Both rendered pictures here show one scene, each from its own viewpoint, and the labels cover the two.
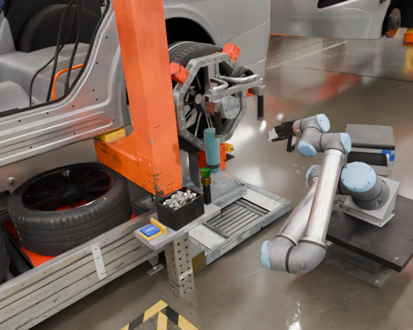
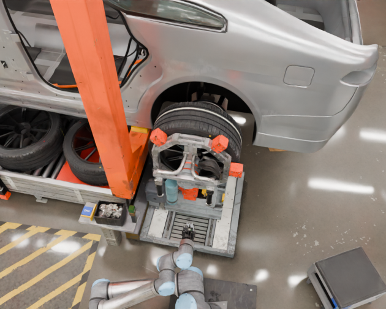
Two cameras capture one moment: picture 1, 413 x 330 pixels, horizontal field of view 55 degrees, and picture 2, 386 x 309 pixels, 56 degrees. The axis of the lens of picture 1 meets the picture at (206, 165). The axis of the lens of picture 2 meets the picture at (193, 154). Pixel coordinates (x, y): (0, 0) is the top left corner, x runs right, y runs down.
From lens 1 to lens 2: 2.22 m
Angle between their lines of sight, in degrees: 45
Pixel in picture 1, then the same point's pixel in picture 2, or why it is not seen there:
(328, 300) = not seen: outside the picture
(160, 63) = (111, 143)
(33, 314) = (41, 193)
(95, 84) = (128, 98)
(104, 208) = (94, 173)
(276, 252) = (93, 291)
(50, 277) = (49, 186)
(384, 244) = not seen: outside the picture
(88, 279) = (72, 197)
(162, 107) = (113, 162)
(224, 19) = (269, 99)
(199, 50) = (190, 129)
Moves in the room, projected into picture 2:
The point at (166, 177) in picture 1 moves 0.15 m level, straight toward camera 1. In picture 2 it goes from (117, 190) to (100, 203)
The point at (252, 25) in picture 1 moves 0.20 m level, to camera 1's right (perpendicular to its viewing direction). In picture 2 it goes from (307, 113) to (332, 132)
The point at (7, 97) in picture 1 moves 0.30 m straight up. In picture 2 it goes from (124, 46) to (119, 16)
